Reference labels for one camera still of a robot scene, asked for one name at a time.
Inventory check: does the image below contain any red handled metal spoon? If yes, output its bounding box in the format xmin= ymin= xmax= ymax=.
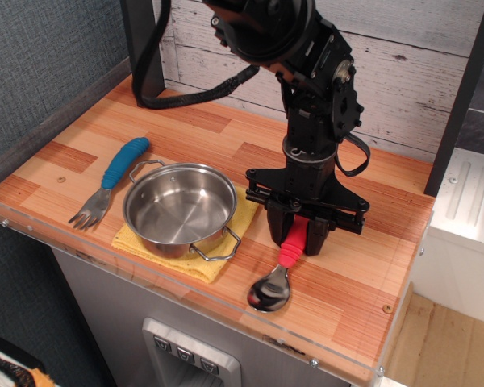
xmin=247 ymin=216 xmax=308 ymax=313

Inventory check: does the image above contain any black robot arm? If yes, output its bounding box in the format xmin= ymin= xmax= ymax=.
xmin=208 ymin=1 xmax=369 ymax=256

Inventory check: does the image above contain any white toy sink unit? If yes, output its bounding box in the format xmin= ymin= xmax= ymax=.
xmin=411 ymin=148 xmax=484 ymax=322

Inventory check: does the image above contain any dark grey post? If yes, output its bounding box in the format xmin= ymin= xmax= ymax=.
xmin=423 ymin=13 xmax=484 ymax=198
xmin=120 ymin=0 xmax=165 ymax=98

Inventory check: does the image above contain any yellow folded cloth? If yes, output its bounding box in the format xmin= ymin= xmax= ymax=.
xmin=111 ymin=185 xmax=258 ymax=284

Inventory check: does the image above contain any blue handled metal fork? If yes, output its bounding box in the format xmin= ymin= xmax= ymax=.
xmin=68 ymin=137 xmax=150 ymax=231

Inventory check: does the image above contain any silver metal pot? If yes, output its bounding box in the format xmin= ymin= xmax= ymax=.
xmin=123 ymin=160 xmax=241 ymax=262

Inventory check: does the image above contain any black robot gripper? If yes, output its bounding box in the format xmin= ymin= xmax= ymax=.
xmin=246 ymin=151 xmax=369 ymax=256

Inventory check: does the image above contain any clear acrylic edge guard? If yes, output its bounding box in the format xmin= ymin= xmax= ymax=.
xmin=0 ymin=189 xmax=434 ymax=386

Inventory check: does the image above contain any dark grey left post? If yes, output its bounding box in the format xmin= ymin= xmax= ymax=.
xmin=120 ymin=0 xmax=165 ymax=98

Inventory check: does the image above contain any grey cabinet front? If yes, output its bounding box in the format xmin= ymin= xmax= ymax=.
xmin=54 ymin=249 xmax=348 ymax=386

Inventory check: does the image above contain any orange object at corner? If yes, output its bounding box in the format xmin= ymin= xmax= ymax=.
xmin=28 ymin=368 xmax=57 ymax=387

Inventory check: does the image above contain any silver dispenser panel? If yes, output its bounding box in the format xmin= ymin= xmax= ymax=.
xmin=142 ymin=318 xmax=242 ymax=386

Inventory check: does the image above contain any dark grey right post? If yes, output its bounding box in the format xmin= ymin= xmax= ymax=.
xmin=423 ymin=13 xmax=484 ymax=198

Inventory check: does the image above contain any black cable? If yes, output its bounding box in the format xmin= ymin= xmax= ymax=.
xmin=131 ymin=0 xmax=261 ymax=110

